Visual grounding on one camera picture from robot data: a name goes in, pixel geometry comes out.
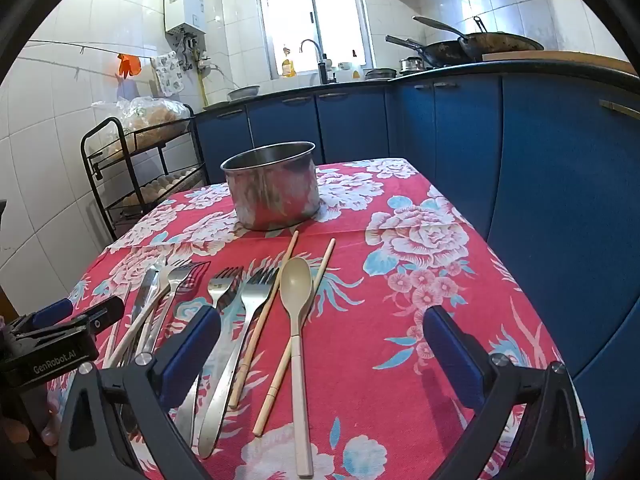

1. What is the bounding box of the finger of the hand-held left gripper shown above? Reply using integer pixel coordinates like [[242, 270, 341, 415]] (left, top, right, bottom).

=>
[[75, 296, 126, 333], [9, 297, 75, 337]]

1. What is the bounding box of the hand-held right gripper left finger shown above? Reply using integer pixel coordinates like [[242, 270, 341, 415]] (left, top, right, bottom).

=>
[[57, 305, 222, 480]]

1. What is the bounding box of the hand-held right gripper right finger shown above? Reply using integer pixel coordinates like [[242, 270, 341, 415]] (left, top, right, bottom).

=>
[[422, 305, 588, 480]]

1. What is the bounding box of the steel table knife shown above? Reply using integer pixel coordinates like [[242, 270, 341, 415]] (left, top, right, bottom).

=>
[[131, 265, 162, 361]]

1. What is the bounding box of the small steel fork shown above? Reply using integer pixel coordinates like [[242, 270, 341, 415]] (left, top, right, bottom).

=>
[[175, 266, 244, 448]]

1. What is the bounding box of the beige plastic fork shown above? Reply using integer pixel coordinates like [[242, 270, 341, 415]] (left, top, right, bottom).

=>
[[105, 261, 195, 368]]

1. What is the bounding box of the wooden chopstick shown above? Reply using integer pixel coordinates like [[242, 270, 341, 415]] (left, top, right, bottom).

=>
[[228, 230, 300, 409], [252, 238, 337, 437]]

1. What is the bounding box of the large steel fork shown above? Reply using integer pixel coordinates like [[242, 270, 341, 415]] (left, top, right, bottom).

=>
[[197, 266, 280, 460]]

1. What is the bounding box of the beige plastic spoon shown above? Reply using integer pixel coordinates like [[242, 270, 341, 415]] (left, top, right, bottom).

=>
[[280, 257, 315, 478]]

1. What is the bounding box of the stainless steel pot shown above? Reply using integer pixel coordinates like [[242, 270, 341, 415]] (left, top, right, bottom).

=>
[[220, 141, 322, 232]]

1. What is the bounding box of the person's left hand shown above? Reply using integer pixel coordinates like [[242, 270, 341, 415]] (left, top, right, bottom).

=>
[[10, 385, 61, 461]]

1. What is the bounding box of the red floral tablecloth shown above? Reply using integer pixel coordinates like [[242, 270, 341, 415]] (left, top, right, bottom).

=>
[[47, 157, 596, 480]]

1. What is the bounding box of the tray of eggs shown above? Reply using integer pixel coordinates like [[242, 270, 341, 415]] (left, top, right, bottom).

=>
[[122, 170, 206, 206]]

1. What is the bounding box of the clear plastic bag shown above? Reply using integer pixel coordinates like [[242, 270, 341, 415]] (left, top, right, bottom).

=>
[[92, 97, 193, 156]]

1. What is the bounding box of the printed hanging towel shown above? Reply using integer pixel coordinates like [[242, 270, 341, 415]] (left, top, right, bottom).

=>
[[151, 51, 185, 97]]

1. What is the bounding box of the orange rubber glove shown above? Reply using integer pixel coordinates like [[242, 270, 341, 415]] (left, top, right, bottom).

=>
[[116, 53, 142, 80]]

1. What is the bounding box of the thin hanging rod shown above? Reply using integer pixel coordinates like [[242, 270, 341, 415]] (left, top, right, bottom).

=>
[[25, 39, 166, 61]]

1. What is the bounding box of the black wok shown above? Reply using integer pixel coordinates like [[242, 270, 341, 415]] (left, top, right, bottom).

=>
[[412, 15, 545, 61], [385, 35, 471, 68]]

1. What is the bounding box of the kitchen faucet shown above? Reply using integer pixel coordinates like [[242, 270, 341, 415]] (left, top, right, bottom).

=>
[[300, 39, 337, 85]]

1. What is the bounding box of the wooden cutting board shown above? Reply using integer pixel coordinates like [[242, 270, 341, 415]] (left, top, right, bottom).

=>
[[481, 50, 636, 76]]

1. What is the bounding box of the kitchen window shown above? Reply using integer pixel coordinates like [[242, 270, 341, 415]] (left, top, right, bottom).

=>
[[255, 0, 373, 78]]

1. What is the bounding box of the black wire rack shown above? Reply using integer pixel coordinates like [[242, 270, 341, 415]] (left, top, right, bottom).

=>
[[81, 105, 210, 241]]

